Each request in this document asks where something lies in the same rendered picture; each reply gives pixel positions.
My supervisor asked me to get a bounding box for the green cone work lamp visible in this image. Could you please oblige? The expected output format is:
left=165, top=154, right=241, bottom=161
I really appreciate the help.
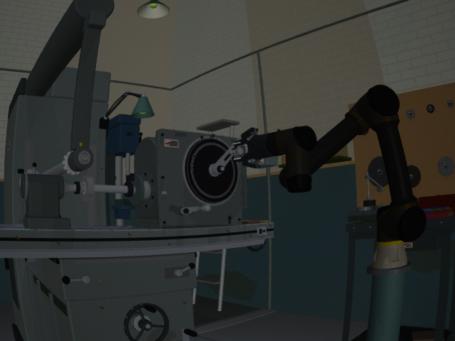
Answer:
left=101, top=91, right=156, bottom=129

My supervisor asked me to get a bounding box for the dark metal bench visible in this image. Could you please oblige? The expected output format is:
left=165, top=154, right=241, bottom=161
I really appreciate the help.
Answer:
left=345, top=205, right=455, bottom=341

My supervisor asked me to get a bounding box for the grey tailstock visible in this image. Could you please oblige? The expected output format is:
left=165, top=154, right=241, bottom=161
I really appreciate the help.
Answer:
left=18, top=162, right=72, bottom=230

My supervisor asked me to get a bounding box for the black round index plate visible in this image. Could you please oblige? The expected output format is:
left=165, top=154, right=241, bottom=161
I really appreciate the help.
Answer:
left=182, top=136, right=241, bottom=207

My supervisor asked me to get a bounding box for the red flat box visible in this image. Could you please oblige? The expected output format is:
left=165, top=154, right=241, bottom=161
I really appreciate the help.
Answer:
left=417, top=194, right=455, bottom=218

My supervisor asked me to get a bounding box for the dark green lump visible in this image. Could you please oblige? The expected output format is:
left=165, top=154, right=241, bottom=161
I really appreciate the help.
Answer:
left=223, top=269, right=257, bottom=300

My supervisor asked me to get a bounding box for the green ceiling lamp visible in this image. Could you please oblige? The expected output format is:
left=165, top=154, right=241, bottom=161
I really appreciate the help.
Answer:
left=136, top=0, right=171, bottom=20

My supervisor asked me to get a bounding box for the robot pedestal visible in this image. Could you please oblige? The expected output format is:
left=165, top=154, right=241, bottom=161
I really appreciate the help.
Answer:
left=366, top=261, right=413, bottom=341

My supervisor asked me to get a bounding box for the white arbor shaft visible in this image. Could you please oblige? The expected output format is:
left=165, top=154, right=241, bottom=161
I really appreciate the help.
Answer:
left=63, top=179, right=137, bottom=200

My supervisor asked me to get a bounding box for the grey round cutter disc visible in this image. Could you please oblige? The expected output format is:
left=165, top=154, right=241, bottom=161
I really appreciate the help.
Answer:
left=437, top=156, right=455, bottom=177
left=407, top=164, right=422, bottom=188
left=367, top=157, right=391, bottom=188

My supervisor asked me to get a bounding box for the grey spindle lock lever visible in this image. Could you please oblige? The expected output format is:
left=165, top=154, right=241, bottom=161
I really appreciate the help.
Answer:
left=179, top=205, right=213, bottom=217

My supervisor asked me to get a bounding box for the grey dividing head body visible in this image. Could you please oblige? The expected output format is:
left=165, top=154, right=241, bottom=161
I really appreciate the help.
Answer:
left=134, top=128, right=249, bottom=230

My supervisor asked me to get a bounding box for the grey milling machine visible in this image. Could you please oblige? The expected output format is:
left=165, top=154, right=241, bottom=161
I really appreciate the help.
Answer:
left=0, top=0, right=277, bottom=341

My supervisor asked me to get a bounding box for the blue box on white posts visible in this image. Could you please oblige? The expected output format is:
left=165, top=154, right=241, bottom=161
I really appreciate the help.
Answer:
left=100, top=113, right=142, bottom=227

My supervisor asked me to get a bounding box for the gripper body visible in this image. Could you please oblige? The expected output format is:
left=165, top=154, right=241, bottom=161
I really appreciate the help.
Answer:
left=246, top=136, right=268, bottom=161

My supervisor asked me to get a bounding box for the grey crank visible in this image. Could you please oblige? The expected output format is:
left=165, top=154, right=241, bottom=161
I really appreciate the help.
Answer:
left=208, top=139, right=247, bottom=177

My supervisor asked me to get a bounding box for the white toothed milling cutter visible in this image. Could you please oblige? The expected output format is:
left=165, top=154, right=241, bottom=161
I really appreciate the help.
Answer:
left=61, top=148, right=95, bottom=177

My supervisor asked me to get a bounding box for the black spoked handwheel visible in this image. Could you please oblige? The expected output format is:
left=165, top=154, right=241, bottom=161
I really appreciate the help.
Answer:
left=123, top=303, right=170, bottom=341

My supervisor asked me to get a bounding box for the brown tool board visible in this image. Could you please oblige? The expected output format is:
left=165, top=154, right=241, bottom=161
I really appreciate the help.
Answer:
left=347, top=82, right=455, bottom=200

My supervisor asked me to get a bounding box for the grey surface gauge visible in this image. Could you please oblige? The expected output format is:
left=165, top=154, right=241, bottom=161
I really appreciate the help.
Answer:
left=361, top=171, right=384, bottom=215

